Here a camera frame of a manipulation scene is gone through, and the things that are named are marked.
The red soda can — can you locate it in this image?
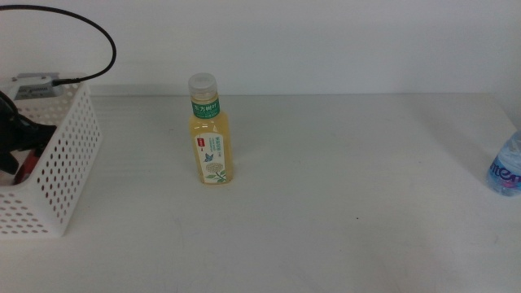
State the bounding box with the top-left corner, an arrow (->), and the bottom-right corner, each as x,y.
14,148 -> 42,185

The yellow tea bottle green label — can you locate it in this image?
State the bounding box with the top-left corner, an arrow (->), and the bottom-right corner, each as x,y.
187,72 -> 234,186

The clear water bottle blue cap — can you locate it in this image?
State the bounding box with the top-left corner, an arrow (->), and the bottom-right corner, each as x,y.
485,129 -> 521,197

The white perforated plastic basket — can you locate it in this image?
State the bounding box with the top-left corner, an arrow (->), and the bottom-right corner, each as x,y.
0,72 -> 103,238

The left thick braided black cable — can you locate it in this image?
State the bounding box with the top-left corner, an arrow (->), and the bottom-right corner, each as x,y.
0,4 -> 117,85

